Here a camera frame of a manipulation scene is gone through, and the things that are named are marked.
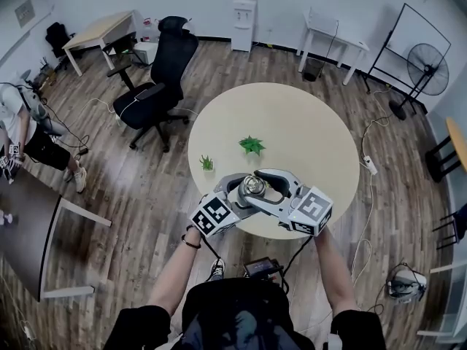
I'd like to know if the black frame chair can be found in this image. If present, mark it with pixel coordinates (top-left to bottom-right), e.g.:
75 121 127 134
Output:
424 134 465 184

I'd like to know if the round orange wooden table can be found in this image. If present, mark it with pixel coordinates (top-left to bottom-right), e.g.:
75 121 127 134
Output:
444 117 467 168

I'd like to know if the white water dispenser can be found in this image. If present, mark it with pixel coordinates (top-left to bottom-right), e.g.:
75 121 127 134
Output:
231 0 258 53

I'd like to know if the black-framed whiteboard stand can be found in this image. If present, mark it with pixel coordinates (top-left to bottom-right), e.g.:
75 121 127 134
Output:
360 2 452 114

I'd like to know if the white power cable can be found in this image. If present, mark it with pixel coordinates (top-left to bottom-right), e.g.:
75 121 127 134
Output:
348 113 392 288

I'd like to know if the black screen device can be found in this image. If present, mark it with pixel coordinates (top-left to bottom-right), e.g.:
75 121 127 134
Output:
243 256 286 281

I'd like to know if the grey wall sign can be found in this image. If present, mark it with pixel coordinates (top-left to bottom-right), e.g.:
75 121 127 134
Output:
14 0 36 29

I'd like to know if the clear water jug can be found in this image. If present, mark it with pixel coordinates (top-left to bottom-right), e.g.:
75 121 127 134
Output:
140 17 162 44

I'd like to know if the person's black white shoe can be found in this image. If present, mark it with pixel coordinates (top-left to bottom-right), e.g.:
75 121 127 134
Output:
206 257 226 282

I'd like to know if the silver metal bottle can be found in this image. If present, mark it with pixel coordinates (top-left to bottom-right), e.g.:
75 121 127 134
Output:
237 175 269 206

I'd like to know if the white table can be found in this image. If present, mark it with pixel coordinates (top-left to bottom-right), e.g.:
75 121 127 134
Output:
296 6 371 87

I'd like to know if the person's left forearm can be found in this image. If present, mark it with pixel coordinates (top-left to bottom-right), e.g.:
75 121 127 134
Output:
145 225 205 319

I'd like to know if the white shelf unit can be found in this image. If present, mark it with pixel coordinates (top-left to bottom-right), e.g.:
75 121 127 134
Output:
415 257 467 344

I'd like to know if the black stool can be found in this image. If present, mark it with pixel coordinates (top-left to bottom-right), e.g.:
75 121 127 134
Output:
431 202 467 252

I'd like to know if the black beaded bracelet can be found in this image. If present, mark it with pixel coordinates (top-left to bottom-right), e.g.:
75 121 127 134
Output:
181 225 203 251

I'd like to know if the black mesh chair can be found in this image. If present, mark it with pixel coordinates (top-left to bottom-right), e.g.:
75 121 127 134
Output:
44 21 76 60

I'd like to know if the white charging cable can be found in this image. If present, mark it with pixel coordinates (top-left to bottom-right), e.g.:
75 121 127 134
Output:
77 89 200 124

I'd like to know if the white charger adapter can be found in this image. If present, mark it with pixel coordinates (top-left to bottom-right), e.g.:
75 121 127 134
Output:
20 319 38 343

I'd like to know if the black standing fan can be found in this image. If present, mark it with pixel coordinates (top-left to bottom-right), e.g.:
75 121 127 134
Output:
387 42 451 122

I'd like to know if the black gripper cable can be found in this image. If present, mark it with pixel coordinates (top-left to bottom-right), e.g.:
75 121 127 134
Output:
201 236 223 261
281 236 314 275

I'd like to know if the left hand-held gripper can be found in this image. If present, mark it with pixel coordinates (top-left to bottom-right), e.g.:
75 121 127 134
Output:
187 172 262 239

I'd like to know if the black floor cable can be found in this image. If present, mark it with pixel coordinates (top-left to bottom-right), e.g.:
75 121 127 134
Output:
39 100 90 157

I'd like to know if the light wooden white-legged desk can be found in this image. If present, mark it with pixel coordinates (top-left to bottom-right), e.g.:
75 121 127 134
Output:
61 9 138 78

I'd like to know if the white grey headset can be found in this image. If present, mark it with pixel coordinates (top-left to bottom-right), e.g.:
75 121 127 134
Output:
385 264 429 304

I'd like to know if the person's black clothing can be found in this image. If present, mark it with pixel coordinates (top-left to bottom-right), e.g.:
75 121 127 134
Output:
104 277 387 350

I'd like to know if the black office chair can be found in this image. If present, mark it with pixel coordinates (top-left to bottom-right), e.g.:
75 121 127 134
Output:
106 15 200 154

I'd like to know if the large green artificial plant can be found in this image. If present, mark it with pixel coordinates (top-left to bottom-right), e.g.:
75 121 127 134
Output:
238 135 267 157

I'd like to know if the dark brown white-legged table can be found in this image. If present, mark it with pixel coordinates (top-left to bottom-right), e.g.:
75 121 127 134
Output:
0 166 113 303

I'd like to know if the black computer tower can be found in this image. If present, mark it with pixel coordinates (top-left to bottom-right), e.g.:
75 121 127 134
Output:
102 34 138 69

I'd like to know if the small green potted plant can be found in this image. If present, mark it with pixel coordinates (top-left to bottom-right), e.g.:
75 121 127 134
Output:
198 154 216 173

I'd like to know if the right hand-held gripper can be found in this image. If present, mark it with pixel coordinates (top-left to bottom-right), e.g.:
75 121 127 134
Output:
247 168 334 238

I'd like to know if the person's right forearm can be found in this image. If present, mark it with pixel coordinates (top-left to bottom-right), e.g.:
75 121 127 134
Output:
312 226 360 316

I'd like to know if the white power strip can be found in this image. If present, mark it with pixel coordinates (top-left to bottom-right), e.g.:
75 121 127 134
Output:
361 155 379 176

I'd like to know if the white box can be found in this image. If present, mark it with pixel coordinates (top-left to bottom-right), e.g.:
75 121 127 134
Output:
131 41 160 67

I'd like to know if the black trash bin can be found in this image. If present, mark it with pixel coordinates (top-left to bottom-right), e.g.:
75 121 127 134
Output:
301 57 324 84

